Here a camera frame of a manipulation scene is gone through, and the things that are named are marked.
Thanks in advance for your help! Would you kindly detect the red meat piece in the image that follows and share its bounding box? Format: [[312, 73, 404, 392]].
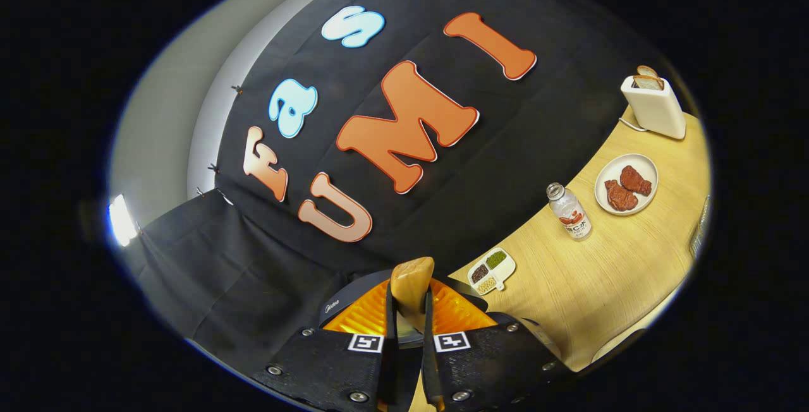
[[619, 165, 652, 197], [604, 178, 639, 212]]

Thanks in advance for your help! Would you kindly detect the wooden spoon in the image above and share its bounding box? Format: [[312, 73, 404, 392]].
[[390, 257, 435, 336]]

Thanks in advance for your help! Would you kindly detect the white round plate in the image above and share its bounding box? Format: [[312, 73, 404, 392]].
[[594, 153, 659, 217]]

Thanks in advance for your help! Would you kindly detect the clear plastic drink bottle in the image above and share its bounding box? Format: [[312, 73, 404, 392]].
[[546, 182, 593, 241]]

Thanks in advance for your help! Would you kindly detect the ceiling light panel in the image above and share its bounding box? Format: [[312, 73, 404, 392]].
[[107, 194, 140, 248]]

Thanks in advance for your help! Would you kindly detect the white toaster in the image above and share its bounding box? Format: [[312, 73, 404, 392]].
[[620, 75, 687, 140]]

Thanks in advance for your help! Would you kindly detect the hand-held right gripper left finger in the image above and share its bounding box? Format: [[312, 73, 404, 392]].
[[250, 276, 400, 412]]

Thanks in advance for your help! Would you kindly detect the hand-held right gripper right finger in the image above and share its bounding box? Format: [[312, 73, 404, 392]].
[[420, 276, 573, 412]]

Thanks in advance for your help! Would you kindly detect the white divided bean dish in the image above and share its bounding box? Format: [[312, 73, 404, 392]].
[[467, 247, 516, 295]]

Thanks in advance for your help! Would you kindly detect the black backdrop cloth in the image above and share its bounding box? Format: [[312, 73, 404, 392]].
[[126, 0, 671, 362]]

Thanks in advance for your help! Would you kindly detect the black rice cooker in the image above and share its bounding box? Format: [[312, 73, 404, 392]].
[[316, 268, 557, 362]]

